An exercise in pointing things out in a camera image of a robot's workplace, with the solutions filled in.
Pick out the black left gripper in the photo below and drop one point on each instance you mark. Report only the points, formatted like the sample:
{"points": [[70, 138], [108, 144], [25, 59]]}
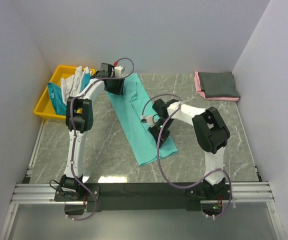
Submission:
{"points": [[114, 85]]}

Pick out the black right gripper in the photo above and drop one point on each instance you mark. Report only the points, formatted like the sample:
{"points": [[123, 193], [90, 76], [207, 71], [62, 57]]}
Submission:
{"points": [[159, 132]]}

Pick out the mint green polo shirt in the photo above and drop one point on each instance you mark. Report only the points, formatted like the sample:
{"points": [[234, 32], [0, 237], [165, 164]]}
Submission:
{"points": [[128, 108]]}

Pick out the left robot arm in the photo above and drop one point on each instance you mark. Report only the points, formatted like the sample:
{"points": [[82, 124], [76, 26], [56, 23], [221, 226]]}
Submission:
{"points": [[79, 119]]}

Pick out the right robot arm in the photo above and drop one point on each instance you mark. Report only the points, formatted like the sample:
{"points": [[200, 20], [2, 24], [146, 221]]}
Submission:
{"points": [[211, 132]]}

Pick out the white t shirt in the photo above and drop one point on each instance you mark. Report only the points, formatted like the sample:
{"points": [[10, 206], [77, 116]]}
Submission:
{"points": [[76, 83]]}

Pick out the folded pink t shirt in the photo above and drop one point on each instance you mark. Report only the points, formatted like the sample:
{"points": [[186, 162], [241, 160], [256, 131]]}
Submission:
{"points": [[202, 94]]}

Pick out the teal t shirt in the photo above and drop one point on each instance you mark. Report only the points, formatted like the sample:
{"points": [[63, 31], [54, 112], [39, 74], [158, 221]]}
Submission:
{"points": [[55, 95]]}

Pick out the yellow plastic bin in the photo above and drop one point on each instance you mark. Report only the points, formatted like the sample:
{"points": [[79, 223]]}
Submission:
{"points": [[44, 107]]}

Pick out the folded dark grey t shirt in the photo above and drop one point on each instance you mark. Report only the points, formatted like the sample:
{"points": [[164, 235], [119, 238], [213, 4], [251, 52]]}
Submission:
{"points": [[218, 85]]}

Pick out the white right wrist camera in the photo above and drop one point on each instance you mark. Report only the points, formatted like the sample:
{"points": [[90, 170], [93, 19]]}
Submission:
{"points": [[148, 119]]}

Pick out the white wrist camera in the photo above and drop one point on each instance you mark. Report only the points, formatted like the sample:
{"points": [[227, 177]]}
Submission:
{"points": [[119, 71], [148, 119]]}

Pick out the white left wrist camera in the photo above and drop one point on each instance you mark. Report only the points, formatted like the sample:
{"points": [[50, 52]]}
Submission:
{"points": [[119, 71]]}

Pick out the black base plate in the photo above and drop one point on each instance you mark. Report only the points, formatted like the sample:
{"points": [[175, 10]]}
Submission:
{"points": [[143, 196]]}

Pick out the aluminium frame rail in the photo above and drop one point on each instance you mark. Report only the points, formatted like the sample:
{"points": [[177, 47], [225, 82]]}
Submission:
{"points": [[108, 158]]}

